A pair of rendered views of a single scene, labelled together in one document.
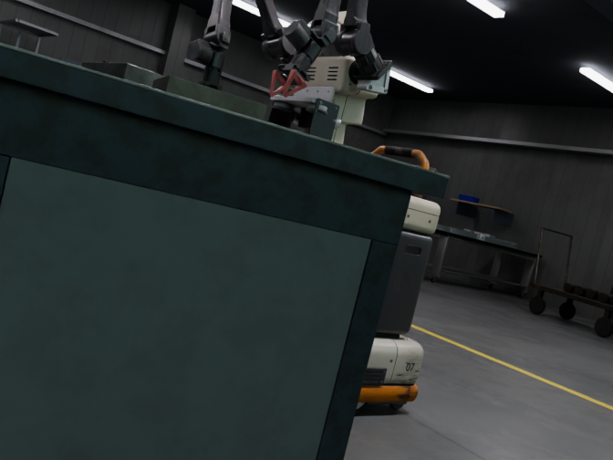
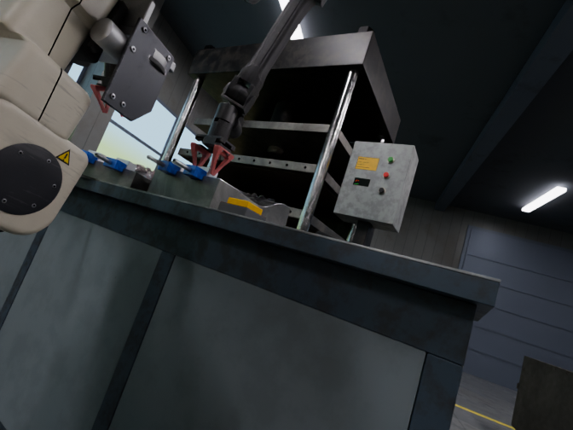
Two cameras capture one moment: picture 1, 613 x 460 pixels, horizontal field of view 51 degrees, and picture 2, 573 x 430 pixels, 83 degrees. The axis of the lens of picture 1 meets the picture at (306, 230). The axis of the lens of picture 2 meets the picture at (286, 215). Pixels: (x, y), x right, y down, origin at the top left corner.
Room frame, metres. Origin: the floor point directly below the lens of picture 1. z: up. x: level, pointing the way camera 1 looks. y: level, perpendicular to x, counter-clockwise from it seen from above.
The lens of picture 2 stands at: (3.05, 0.17, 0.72)
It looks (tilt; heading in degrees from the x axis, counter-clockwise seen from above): 9 degrees up; 147
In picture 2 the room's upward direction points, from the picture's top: 19 degrees clockwise
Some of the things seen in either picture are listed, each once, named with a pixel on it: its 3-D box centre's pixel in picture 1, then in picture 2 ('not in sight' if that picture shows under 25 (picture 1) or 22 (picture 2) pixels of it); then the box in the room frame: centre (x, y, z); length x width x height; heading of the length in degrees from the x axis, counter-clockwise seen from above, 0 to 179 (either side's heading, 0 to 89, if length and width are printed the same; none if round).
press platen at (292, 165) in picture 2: not in sight; (269, 182); (1.10, 1.20, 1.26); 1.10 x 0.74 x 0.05; 25
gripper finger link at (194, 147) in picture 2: not in sight; (204, 157); (2.16, 0.42, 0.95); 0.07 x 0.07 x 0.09; 26
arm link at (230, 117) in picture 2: (213, 60); (226, 116); (2.17, 0.43, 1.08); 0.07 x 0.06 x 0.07; 142
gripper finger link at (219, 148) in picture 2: not in sight; (214, 159); (2.20, 0.44, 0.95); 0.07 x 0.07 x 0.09; 26
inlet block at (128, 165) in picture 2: not in sight; (112, 163); (1.98, 0.23, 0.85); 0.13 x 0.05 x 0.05; 133
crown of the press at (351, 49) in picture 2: not in sight; (288, 116); (1.12, 1.16, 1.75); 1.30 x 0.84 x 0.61; 25
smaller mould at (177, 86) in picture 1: (205, 109); not in sight; (1.32, 0.26, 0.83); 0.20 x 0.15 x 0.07; 115
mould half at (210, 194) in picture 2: not in sight; (236, 208); (2.03, 0.62, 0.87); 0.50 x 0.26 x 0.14; 115
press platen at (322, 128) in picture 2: not in sight; (281, 150); (1.09, 1.21, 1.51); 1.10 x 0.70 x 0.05; 25
